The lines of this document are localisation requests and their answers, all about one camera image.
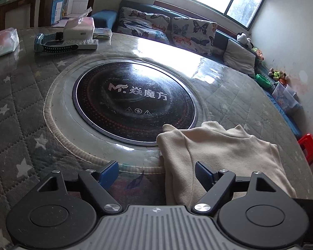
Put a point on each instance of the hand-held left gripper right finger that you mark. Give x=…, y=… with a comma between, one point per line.
x=203, y=173

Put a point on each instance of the white box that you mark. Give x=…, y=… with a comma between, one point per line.
x=77, y=32

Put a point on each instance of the blue sofa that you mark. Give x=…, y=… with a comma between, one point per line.
x=104, y=18

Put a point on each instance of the blue white small cabinet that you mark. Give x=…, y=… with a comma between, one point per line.
x=58, y=7

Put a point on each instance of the red plastic stool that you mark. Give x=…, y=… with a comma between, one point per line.
x=310, y=148

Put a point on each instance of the white power strip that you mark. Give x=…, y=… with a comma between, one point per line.
x=86, y=43

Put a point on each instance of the green plastic bowl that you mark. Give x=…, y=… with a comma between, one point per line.
x=263, y=80

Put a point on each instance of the clear plastic storage box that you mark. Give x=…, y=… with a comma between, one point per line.
x=285, y=97

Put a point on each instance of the small colourful plush toy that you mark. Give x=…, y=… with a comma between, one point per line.
x=276, y=75

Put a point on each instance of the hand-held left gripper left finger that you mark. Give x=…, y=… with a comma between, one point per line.
x=108, y=174

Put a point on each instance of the round black induction cooktop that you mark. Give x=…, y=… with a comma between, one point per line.
x=135, y=101

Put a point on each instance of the white pink tissue pack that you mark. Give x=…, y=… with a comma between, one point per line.
x=2, y=44

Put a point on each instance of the butterfly print pillow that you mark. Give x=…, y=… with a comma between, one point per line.
x=143, y=24
x=193, y=35

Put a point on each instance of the grey cushion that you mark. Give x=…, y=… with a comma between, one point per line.
x=240, y=57

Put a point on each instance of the blue smartwatch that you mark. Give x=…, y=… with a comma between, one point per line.
x=48, y=45

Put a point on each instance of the cream garment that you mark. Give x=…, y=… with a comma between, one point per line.
x=224, y=156

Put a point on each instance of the panda plush toy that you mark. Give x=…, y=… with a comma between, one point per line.
x=244, y=39

